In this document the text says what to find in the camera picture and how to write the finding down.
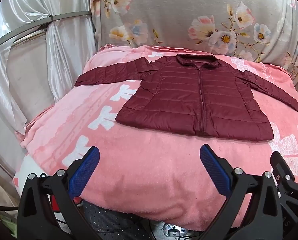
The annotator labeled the maroon quilted puffer jacket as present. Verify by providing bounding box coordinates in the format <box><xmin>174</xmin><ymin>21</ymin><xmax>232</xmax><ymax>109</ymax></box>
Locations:
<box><xmin>75</xmin><ymin>54</ymin><xmax>298</xmax><ymax>141</ymax></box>

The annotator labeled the dark dotted fabric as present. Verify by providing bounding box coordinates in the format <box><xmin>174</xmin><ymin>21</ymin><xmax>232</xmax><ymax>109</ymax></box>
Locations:
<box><xmin>83</xmin><ymin>200</ymin><xmax>151</xmax><ymax>240</ymax></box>

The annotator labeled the pink blanket with white bows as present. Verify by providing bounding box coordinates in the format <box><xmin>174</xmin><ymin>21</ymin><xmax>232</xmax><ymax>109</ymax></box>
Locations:
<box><xmin>12</xmin><ymin>43</ymin><xmax>298</xmax><ymax>231</ymax></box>

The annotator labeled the grey floral bedsheet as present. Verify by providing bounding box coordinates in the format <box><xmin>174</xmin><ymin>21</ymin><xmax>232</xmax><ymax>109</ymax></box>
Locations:
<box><xmin>90</xmin><ymin>0</ymin><xmax>298</xmax><ymax>84</ymax></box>

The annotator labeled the grey curtain tieback band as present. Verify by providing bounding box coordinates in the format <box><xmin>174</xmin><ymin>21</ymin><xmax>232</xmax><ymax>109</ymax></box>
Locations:
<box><xmin>0</xmin><ymin>11</ymin><xmax>92</xmax><ymax>46</ymax></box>

